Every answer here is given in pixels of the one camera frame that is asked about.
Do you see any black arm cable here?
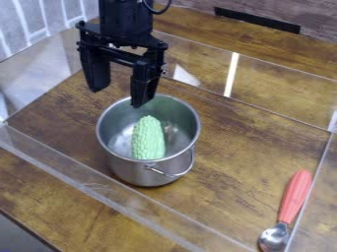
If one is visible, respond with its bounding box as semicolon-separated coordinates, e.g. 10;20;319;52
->
142;0;174;16

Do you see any silver metal pot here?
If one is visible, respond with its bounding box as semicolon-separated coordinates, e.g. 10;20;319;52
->
97;94;202;187

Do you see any black wall strip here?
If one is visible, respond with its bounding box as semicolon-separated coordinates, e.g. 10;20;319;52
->
213;7;301;34

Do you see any red handled metal spoon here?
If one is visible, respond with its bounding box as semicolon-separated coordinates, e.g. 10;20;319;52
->
259;169;312;252

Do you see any green bumpy toy vegetable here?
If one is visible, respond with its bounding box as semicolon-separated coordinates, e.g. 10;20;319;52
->
132;115;166;159

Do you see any clear acrylic enclosure wall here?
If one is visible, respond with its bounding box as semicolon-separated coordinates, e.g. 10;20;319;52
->
0;20;337;252

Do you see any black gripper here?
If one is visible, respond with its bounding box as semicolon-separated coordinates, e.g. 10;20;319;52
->
75;21;169;108

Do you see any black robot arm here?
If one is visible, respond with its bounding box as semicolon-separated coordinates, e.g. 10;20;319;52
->
75;0;172;108

